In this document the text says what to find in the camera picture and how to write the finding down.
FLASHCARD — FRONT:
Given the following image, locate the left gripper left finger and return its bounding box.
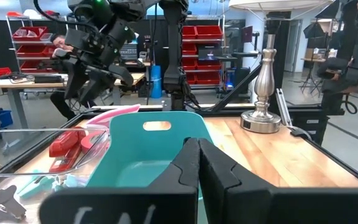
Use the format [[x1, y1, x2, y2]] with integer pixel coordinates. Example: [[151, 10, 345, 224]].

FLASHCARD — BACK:
[[39, 138, 201, 224]]

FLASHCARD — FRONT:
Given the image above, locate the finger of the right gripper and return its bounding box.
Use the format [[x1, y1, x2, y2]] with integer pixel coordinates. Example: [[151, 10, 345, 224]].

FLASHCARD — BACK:
[[78, 68, 117, 106], [63, 58, 89, 101]]

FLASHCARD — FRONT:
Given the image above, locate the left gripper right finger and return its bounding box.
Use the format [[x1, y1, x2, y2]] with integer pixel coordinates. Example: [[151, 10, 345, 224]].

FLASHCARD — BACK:
[[199, 138, 358, 224]]

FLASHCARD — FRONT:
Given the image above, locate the pink stapler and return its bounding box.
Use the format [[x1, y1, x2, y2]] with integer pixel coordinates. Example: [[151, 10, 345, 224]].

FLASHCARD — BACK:
[[85, 104, 142, 128]]

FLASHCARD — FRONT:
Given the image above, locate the red stapler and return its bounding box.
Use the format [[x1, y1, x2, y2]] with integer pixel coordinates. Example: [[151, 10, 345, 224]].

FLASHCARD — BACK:
[[48, 129, 88, 174]]

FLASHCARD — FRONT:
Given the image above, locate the light blue staple remover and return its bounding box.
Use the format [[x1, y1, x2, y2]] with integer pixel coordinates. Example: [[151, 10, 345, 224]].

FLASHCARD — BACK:
[[54, 174, 82, 189]]

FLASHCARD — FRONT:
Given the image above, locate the teal staple remover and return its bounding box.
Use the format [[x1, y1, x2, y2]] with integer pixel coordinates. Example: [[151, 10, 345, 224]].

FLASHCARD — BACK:
[[17, 175, 56, 200]]

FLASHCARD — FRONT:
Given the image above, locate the black staple remover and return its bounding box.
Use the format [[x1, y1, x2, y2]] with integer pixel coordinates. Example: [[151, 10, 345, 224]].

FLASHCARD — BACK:
[[0, 185, 27, 224]]

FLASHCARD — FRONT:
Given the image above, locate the teal plastic bin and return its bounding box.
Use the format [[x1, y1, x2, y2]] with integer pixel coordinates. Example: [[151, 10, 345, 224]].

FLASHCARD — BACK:
[[85, 111, 214, 200]]

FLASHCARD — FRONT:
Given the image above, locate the blue barrel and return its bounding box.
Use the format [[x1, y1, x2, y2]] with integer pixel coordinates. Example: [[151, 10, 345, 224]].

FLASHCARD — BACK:
[[149, 64, 163, 100]]

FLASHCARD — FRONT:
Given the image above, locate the metal rack with red bins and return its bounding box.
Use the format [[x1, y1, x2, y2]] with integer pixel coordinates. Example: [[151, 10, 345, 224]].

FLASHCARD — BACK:
[[6, 12, 59, 75]]

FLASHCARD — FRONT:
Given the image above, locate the clear plastic container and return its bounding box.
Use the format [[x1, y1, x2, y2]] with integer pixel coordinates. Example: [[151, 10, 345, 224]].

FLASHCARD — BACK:
[[0, 124, 111, 218]]

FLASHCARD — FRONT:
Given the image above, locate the shelf with red bins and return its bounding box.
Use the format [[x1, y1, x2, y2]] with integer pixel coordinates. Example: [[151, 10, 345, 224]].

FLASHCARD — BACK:
[[181, 24, 226, 87]]

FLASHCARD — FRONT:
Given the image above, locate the silver table lamp white shade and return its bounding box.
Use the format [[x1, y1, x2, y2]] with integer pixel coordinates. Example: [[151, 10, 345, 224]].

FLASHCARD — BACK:
[[228, 0, 334, 134]]

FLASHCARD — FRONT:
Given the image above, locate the black bracket foot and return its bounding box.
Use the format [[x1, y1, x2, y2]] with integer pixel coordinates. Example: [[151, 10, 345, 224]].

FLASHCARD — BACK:
[[289, 125, 313, 141]]

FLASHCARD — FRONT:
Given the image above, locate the white aluminium bracket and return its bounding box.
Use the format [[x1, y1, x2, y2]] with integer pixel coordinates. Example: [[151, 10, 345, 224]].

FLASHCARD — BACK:
[[275, 88, 293, 127]]

